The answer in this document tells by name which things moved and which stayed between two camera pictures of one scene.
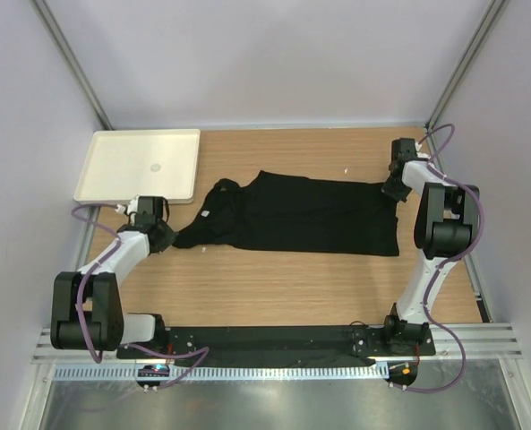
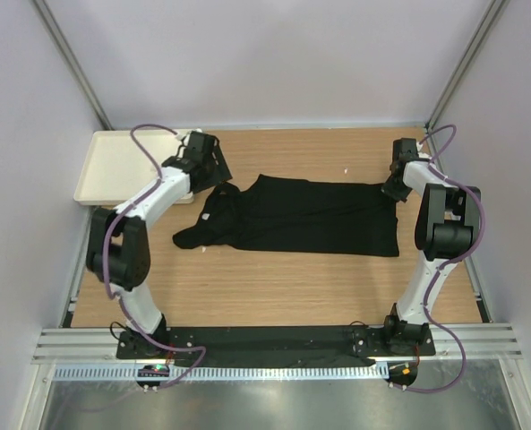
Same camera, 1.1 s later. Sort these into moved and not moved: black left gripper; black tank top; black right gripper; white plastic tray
Moved: black left gripper
Not moved: black right gripper; white plastic tray; black tank top
